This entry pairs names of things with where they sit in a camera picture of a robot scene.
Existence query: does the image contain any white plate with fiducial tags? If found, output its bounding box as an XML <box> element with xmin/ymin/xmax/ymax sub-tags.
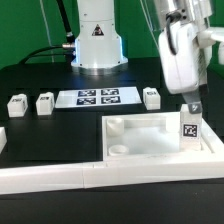
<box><xmin>55</xmin><ymin>87</ymin><xmax>141</xmax><ymax>109</ymax></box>

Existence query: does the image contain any white L-shaped obstacle fence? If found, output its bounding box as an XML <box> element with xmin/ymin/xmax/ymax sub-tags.
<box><xmin>0</xmin><ymin>129</ymin><xmax>224</xmax><ymax>195</ymax></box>

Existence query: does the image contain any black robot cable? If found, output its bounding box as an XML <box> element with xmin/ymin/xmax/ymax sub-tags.
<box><xmin>18</xmin><ymin>0</ymin><xmax>78</xmax><ymax>65</ymax></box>

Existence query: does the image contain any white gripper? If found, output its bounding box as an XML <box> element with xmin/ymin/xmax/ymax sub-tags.
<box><xmin>158</xmin><ymin>22</ymin><xmax>224</xmax><ymax>114</ymax></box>

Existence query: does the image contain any white square table top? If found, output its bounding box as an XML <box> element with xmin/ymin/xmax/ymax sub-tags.
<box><xmin>102</xmin><ymin>112</ymin><xmax>224</xmax><ymax>160</ymax></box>

